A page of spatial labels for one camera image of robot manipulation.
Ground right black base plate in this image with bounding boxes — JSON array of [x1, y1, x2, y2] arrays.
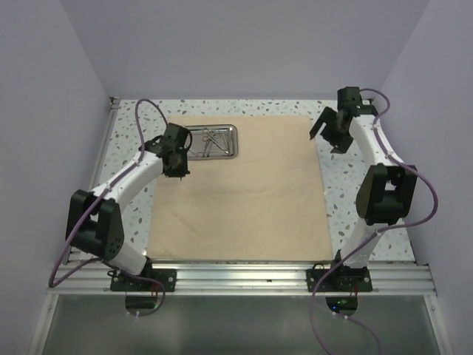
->
[[305, 266, 373, 293]]

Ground steel surgical scissors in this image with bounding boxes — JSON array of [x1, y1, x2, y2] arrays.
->
[[202, 129, 230, 158]]

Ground aluminium rail frame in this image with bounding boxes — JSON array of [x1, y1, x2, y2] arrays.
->
[[49, 262, 436, 296]]

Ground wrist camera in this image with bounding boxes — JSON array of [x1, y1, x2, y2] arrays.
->
[[163, 123, 193, 151], [337, 87, 363, 111]]

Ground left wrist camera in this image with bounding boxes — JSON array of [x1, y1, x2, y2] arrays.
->
[[163, 123, 193, 151]]

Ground beige cloth wrap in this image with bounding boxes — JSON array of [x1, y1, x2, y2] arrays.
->
[[147, 115, 333, 261]]

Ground steel instrument tray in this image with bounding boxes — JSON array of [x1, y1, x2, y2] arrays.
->
[[187, 124, 239, 160]]

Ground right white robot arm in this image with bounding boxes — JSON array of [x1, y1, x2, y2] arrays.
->
[[307, 105, 417, 292]]

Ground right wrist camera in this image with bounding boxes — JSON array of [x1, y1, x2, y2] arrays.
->
[[337, 87, 363, 111]]

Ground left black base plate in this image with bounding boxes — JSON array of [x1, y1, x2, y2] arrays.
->
[[107, 266, 177, 292]]

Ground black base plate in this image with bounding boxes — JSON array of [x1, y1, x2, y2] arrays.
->
[[107, 266, 177, 292], [305, 266, 373, 293]]

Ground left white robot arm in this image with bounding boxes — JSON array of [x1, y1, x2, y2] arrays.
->
[[66, 132, 190, 291]]

